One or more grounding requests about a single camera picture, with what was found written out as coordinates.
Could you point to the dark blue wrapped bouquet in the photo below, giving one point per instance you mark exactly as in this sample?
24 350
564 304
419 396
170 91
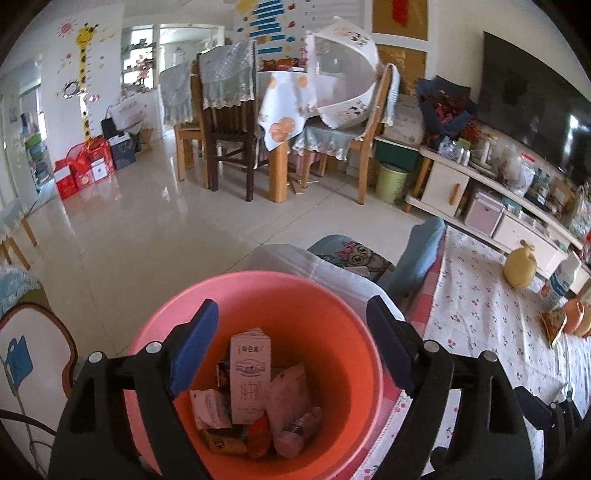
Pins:
445 106

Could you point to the white plastic bottle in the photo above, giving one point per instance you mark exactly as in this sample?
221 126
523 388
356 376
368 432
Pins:
561 284

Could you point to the black television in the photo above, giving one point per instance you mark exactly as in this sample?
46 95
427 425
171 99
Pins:
531 106

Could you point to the lace chair cover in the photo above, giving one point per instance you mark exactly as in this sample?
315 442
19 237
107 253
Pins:
390 92

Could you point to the wooden dining table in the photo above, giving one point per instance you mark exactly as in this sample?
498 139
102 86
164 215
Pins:
278 175

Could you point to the pink plastic bucket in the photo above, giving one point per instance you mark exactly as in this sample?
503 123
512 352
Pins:
323 332

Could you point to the red snack packet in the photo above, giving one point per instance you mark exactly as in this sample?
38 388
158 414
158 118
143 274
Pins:
258 438

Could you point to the light blue chair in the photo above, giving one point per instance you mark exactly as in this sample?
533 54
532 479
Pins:
420 258

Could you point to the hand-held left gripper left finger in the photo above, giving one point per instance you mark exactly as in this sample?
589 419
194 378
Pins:
194 350

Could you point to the dark wooden chair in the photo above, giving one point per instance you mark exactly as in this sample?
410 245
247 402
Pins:
231 134

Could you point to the giraffe wall sticker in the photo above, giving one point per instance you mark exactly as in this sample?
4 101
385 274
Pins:
85 78

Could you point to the pink drink bottle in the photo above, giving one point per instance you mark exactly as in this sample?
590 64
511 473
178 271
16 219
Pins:
295 436

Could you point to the white printed carton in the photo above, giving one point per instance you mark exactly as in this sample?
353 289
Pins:
210 408

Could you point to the yellow candy wrapper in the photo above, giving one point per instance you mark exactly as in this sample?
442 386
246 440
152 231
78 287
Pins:
554 325

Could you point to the clear plastic bag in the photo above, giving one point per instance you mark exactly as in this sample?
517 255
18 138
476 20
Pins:
515 170

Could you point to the white paper bag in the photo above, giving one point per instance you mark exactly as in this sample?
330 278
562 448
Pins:
129 113

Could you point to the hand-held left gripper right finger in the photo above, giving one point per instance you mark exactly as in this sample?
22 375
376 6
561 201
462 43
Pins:
392 350

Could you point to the red apple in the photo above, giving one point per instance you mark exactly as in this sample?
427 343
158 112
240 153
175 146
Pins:
577 316

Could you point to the white orange print tablecloth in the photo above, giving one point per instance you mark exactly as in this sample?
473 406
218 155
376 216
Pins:
281 106

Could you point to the glass pitcher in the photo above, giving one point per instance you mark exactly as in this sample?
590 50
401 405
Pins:
488 150

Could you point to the red gift box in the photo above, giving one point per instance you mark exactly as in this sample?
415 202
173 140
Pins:
64 180
92 161

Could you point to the dark blue paper bag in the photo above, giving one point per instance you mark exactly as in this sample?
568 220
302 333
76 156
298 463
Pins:
122 152

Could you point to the toast shaped floor mat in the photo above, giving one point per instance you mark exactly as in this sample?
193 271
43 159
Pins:
37 350

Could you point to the pink storage box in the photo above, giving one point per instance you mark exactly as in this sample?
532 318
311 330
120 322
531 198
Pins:
482 214

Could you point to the white television cabinet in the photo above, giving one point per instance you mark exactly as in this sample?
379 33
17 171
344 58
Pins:
445 184

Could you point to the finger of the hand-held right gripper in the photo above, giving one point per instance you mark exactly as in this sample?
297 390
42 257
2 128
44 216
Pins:
538 408

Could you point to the cork notice board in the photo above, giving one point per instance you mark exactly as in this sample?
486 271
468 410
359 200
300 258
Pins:
399 46

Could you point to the quilted white cushion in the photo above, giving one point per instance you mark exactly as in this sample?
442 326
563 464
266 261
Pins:
404 122

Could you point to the white and blue milk carton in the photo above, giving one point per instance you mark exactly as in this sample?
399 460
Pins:
249 383

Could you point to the yellow snack box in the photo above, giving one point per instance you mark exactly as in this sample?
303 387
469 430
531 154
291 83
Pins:
224 441

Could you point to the small yellow pear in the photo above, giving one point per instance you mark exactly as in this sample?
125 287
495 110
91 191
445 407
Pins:
519 272

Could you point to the owl print cushion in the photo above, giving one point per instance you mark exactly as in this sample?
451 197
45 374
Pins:
360 258

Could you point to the white tissue packet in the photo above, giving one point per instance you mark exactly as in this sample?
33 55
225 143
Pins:
286 397

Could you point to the light green bin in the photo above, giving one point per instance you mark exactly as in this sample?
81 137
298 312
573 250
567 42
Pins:
391 184

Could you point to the cherry print tablecloth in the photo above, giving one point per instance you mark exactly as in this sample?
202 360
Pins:
485 314

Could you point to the light wooden chair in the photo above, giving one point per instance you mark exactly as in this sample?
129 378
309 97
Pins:
364 157
182 138

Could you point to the white printed food cover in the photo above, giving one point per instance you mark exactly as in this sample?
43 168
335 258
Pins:
341 69

